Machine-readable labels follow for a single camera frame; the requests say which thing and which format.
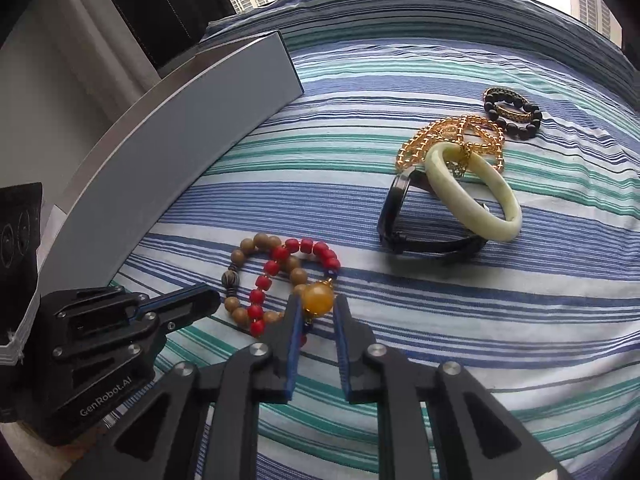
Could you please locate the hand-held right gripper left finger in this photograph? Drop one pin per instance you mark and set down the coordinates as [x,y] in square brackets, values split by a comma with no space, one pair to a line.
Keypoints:
[295,350]

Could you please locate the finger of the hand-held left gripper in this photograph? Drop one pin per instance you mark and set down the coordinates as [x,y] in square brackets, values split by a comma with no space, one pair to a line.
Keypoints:
[170,296]
[197,306]

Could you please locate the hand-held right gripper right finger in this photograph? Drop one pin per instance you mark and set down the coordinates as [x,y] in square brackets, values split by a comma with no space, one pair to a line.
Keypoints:
[345,355]

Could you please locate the black wristwatch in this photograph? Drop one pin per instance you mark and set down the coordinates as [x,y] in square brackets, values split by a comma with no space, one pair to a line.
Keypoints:
[387,215]

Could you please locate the grey drawer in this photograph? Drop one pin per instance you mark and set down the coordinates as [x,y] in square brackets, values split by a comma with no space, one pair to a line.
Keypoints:
[200,125]

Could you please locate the pale jade bangle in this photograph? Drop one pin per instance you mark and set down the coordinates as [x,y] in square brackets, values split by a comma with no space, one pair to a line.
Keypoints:
[500,195]

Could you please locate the black embossed case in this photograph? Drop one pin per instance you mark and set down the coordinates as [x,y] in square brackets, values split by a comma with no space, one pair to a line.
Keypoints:
[20,245]

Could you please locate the striped bed sheet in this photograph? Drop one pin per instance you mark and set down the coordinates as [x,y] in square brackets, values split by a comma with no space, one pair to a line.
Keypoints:
[350,160]

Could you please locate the white curtain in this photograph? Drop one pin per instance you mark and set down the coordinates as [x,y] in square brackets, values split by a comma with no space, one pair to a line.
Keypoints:
[65,60]

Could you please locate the dark curtain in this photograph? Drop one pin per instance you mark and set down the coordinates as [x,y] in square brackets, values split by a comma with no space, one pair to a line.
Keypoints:
[160,5]

